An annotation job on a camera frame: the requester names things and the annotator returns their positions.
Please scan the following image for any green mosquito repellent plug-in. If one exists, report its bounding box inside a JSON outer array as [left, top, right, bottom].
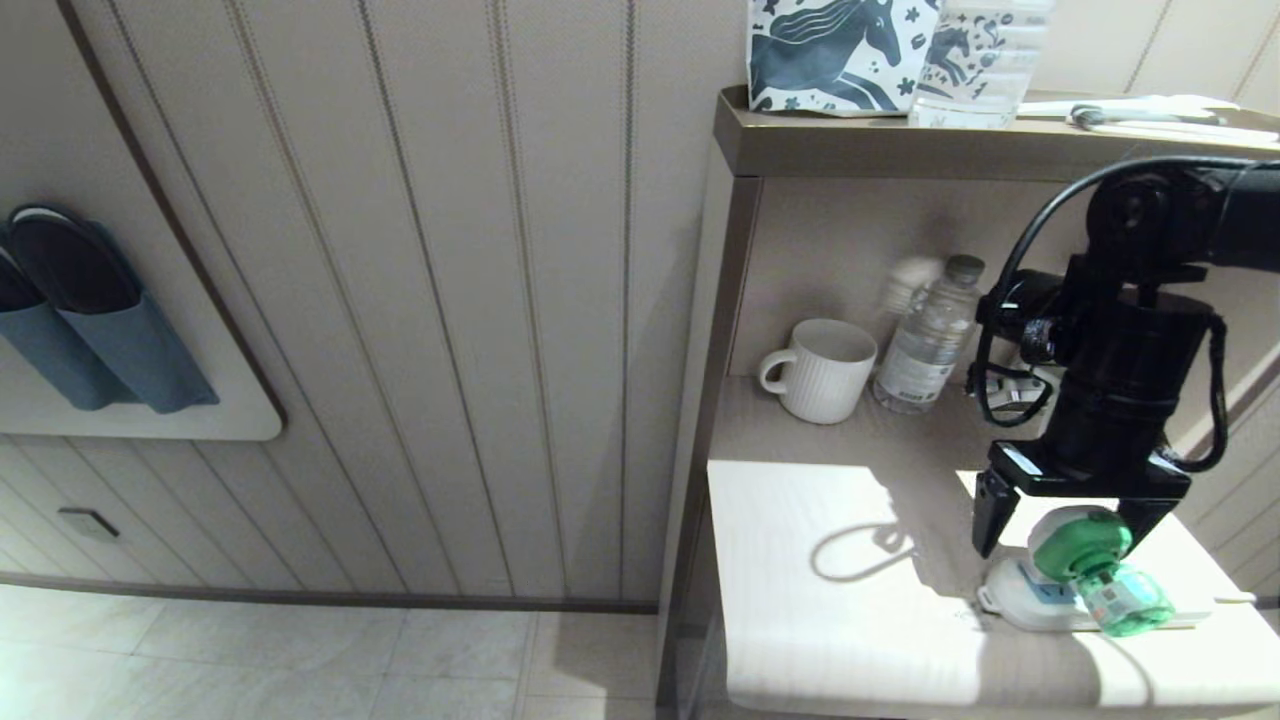
[[1030, 505, 1176, 638]]

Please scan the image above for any white power strip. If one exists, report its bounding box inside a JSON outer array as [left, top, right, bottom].
[[978, 553, 1216, 633]]

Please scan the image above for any clear bottle plain white label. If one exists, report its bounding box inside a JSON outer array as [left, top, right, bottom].
[[875, 254, 986, 415]]

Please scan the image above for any white ribbed mug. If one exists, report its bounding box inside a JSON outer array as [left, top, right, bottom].
[[758, 319, 878, 425]]

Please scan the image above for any papers and pen on shelf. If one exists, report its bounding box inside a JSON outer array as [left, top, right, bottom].
[[1018, 95, 1280, 143]]

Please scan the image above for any beige brown shelf unit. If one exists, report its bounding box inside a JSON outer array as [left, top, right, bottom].
[[655, 84, 1280, 720]]

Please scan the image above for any large clear horse print bottle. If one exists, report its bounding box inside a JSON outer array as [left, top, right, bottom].
[[908, 0, 1054, 129]]

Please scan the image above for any horse print tissue box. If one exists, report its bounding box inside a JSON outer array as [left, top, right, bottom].
[[747, 0, 943, 117]]

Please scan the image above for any brown baseboard strip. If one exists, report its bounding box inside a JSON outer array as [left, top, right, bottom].
[[0, 572, 658, 613]]

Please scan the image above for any blue slipper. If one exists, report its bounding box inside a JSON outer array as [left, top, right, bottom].
[[6, 206, 221, 414], [0, 228, 136, 412]]

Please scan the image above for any short black arm cable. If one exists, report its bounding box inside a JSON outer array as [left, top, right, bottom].
[[1165, 315, 1229, 473]]

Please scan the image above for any long black arm cable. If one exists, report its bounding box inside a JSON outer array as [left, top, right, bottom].
[[972, 155, 1280, 429]]

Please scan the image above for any grey wall socket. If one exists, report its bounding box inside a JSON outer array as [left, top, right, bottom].
[[58, 507, 122, 543]]

